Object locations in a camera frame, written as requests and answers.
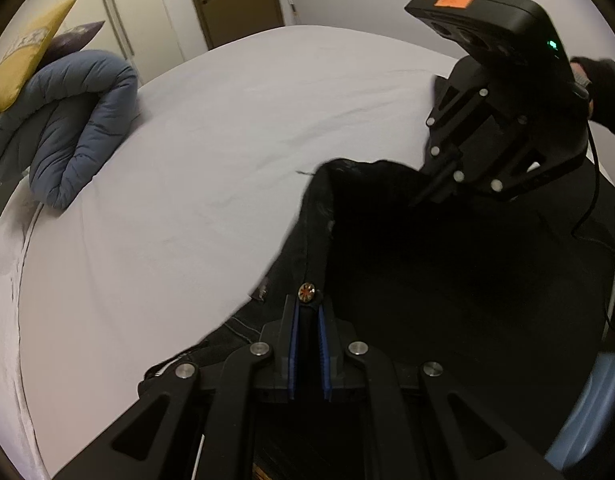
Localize white bed sheet mattress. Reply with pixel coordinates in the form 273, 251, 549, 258
0, 26, 454, 479

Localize white wardrobe with long handles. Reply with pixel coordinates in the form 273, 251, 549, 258
65, 0, 208, 84

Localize yellow cushion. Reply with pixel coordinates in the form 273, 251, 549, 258
0, 0, 77, 114

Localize black tracking camera orange sticker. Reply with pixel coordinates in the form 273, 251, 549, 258
405, 0, 573, 81

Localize dark purple cushion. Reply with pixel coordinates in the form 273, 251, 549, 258
42, 21, 104, 64

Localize black denim pants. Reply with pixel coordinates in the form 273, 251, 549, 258
138, 157, 615, 401

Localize blue plastic storage bin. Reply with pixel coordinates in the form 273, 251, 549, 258
545, 353, 615, 471

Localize blue folded quilted duvet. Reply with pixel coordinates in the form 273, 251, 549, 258
0, 50, 139, 210

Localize person's right hand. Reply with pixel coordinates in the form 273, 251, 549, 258
570, 58, 615, 136

